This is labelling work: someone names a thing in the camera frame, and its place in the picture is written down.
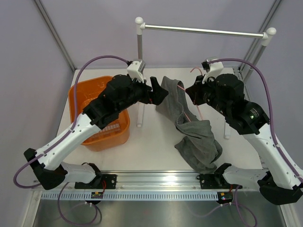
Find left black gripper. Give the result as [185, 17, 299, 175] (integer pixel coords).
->
[116, 74, 168, 113]

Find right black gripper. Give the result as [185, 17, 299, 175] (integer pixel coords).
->
[186, 73, 231, 117]

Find pink wire hanger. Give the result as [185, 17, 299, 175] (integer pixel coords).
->
[176, 67, 205, 125]

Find grey shorts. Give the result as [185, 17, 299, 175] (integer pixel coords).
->
[156, 76, 223, 174]

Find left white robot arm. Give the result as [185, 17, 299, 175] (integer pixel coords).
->
[24, 75, 168, 190]

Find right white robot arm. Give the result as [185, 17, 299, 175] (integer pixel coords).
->
[186, 74, 303, 205]

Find orange plastic basket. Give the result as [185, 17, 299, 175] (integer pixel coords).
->
[68, 76, 130, 151]

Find white metal clothes rack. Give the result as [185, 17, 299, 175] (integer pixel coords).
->
[134, 16, 277, 140]

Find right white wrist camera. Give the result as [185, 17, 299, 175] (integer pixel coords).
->
[202, 57, 223, 84]

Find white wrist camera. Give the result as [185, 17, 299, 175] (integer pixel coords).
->
[202, 57, 223, 84]
[126, 60, 145, 83]

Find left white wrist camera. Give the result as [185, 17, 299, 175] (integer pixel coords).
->
[126, 60, 145, 83]

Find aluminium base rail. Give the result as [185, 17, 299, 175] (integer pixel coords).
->
[30, 171, 261, 192]

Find white slotted cable duct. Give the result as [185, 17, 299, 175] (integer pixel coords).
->
[41, 191, 219, 201]

